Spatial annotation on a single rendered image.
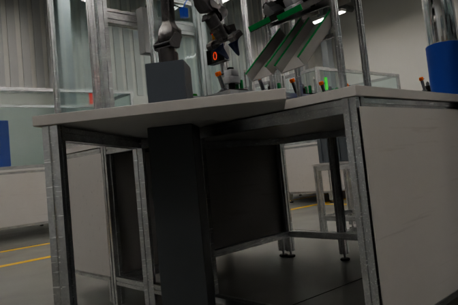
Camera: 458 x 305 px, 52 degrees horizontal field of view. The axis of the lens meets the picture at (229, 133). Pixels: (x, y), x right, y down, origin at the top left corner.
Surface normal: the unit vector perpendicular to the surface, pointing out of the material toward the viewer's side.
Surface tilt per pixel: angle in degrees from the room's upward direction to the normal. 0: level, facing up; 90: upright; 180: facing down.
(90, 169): 90
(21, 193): 90
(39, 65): 90
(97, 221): 90
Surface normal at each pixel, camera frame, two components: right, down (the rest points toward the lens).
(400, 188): 0.68, -0.11
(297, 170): -0.77, 0.03
